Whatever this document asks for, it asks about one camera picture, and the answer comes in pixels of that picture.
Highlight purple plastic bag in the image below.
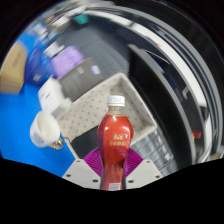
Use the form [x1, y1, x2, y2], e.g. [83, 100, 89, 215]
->
[51, 45, 85, 80]

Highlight blue box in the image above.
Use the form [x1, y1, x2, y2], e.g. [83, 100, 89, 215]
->
[24, 46, 56, 85]

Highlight white mug gold handle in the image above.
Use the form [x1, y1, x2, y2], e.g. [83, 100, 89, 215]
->
[29, 110, 64, 150]

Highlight white polka-dot bin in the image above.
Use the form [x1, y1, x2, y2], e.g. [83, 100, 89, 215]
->
[54, 72, 158, 161]

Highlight brown cardboard box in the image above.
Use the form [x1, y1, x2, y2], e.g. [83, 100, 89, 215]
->
[0, 41, 29, 95]

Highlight red drink bottle white cap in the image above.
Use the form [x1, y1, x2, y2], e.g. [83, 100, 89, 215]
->
[97, 95, 135, 192]

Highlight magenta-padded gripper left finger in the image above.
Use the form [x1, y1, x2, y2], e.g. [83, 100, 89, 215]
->
[62, 147, 105, 190]

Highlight white box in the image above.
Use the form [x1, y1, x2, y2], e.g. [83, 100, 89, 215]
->
[37, 77, 73, 118]

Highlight teal object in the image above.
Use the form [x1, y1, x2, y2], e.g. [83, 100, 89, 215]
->
[73, 13, 90, 26]

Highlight black pouch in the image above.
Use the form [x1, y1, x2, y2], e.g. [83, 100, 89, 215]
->
[69, 125, 103, 159]

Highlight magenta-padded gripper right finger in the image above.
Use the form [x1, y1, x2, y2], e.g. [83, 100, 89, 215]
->
[123, 148, 164, 190]

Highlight black shelf unit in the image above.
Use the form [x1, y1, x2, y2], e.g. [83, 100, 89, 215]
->
[128, 43, 201, 171]

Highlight dark grey flat box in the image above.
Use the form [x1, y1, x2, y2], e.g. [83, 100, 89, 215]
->
[57, 57, 105, 101]

